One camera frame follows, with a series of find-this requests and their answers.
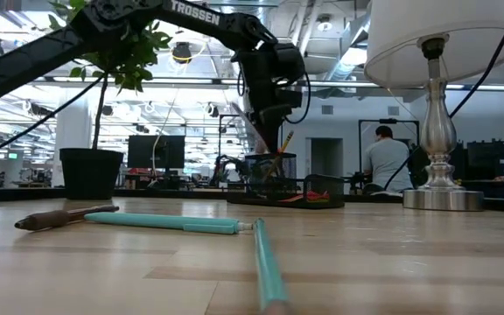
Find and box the black mesh desk organizer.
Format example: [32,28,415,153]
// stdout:
[226,151,347,210]

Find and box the brown pen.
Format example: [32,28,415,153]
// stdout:
[14,204,121,232]

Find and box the green potted plant black pot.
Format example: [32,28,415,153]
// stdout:
[48,0,174,201]

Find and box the black table frame rail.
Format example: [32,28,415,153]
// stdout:
[122,186,229,199]

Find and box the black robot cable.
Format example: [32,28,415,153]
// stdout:
[382,0,504,193]
[0,72,109,166]

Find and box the black rig frame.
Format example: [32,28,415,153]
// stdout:
[357,117,421,145]
[217,113,253,154]

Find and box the table lamp white shade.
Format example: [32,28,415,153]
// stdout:
[363,0,504,213]

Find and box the colourful sticky notes pad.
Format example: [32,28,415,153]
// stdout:
[303,188,337,204]

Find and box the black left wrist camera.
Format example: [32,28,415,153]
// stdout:
[277,87,304,109]

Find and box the yellow pencil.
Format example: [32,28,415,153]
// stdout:
[262,129,296,183]

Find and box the black computer monitor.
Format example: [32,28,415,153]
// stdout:
[127,134,186,170]

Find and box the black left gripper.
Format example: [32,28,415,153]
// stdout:
[234,43,306,154]

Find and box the person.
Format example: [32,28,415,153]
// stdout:
[361,125,415,194]

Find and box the orange eraser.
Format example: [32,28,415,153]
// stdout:
[276,193,305,204]

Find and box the dark storage bins shelf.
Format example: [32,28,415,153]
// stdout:
[465,138,504,200]

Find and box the teal wooden pencil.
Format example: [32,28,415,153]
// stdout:
[252,217,291,315]

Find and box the teal click pen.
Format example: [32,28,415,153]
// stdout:
[84,211,255,235]

